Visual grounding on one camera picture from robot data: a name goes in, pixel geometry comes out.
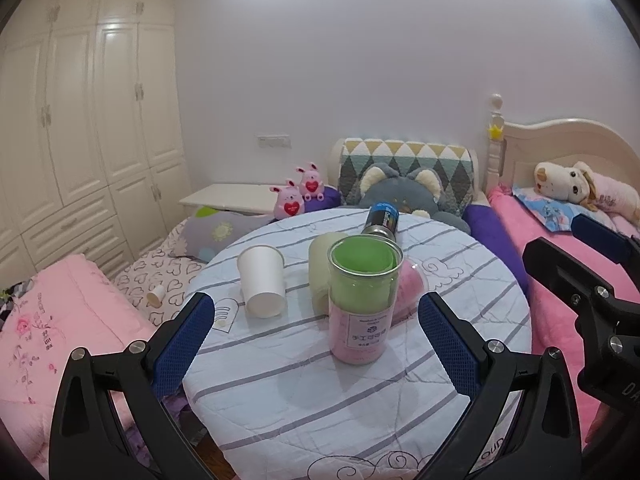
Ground purple pillow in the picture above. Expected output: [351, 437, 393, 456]
[305, 186, 342, 213]

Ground triangle-pattern cushion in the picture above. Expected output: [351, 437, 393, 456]
[336, 137, 476, 216]

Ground purple bolster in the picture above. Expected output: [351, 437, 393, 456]
[462, 204, 531, 296]

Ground clear jar pink green contents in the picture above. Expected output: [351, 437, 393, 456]
[327, 238, 403, 366]

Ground black can blue cap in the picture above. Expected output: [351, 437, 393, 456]
[361, 201, 399, 245]

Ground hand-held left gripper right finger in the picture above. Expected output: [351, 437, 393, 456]
[417, 291, 583, 480]

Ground pink embroidered quilt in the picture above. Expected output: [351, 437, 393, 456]
[0, 254, 161, 476]

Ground cream wardrobe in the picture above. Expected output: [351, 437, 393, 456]
[0, 0, 193, 281]

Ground pale yellow plastic cup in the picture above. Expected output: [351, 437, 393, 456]
[307, 232, 351, 317]

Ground blue cartoon pillow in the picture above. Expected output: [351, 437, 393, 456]
[512, 186, 601, 233]

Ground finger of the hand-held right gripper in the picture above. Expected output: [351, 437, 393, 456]
[522, 236, 640, 361]
[571, 214, 640, 267]

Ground cream bed headboard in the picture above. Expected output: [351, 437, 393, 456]
[487, 92, 640, 196]

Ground grey cat plush cushion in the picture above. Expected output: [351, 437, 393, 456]
[345, 165, 473, 233]

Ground pink bunny plush toy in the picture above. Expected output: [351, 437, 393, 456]
[270, 179, 305, 220]
[295, 162, 325, 200]

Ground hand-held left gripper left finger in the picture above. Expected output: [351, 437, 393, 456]
[48, 291, 217, 480]

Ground grey flower pillow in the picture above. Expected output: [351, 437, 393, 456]
[182, 206, 273, 263]

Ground heart print bed sheet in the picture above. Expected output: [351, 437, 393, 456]
[112, 220, 211, 331]

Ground round table with striped cloth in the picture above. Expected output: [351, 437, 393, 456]
[181, 208, 532, 480]

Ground black white checked cloth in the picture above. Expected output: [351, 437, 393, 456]
[0, 282, 33, 318]

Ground pink blanket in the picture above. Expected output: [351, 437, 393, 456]
[487, 187, 640, 461]

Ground white paper cup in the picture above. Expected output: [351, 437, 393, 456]
[237, 245, 287, 319]

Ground white dog plush toy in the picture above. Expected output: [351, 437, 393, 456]
[533, 161, 598, 206]

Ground white nightstand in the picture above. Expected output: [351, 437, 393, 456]
[179, 183, 281, 218]

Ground pink plastic cup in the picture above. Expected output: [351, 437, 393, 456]
[392, 257, 430, 326]

